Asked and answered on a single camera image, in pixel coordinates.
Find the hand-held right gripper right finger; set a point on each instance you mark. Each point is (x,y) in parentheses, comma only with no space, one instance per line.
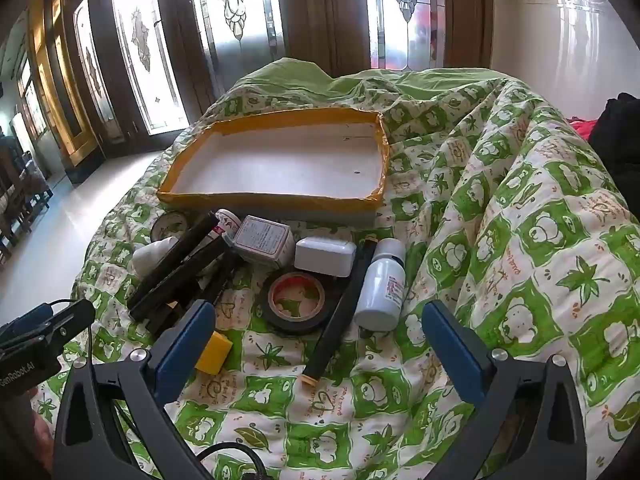
(450,350)

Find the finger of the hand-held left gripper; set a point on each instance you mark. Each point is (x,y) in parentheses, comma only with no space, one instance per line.
(70,317)

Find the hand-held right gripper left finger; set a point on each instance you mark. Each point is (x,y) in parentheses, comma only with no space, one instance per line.
(190,340)

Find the yellow round jar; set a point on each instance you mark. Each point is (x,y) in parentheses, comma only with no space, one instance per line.
(215,352)

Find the white bottle with pink label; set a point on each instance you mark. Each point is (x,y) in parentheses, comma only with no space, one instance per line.
(382,290)

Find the plain white bottle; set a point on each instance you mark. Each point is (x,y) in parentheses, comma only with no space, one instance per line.
(152,257)

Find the black tape roll red core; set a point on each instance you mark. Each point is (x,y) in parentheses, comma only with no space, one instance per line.
(280,320)

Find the black marker with tan ends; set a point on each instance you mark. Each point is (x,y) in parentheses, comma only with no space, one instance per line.
(340,320)

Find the small grey printed box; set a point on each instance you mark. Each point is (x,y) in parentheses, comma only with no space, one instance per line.
(265,242)

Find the white bottle with red label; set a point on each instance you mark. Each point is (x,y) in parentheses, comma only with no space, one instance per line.
(227,222)

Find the white charger adapter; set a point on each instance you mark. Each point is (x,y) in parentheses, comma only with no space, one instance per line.
(325,257)

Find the yellow-taped cardboard box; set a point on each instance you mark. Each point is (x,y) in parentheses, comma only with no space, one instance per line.
(280,160)

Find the clear tape roll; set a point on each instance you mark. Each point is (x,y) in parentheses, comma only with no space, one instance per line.
(159,227)

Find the dark wooden chair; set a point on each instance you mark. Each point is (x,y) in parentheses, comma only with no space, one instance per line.
(25,200)

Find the green printed blanket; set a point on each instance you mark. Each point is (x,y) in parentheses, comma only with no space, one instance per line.
(525,220)

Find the gold framed door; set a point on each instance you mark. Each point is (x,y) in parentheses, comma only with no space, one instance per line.
(60,85)

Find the red cloth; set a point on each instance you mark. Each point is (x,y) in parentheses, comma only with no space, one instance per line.
(582,127)

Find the dark cloth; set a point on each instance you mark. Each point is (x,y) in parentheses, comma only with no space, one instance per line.
(617,135)

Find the wooden stained glass door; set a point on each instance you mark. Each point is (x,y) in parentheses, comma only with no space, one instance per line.
(145,45)
(235,10)
(405,10)

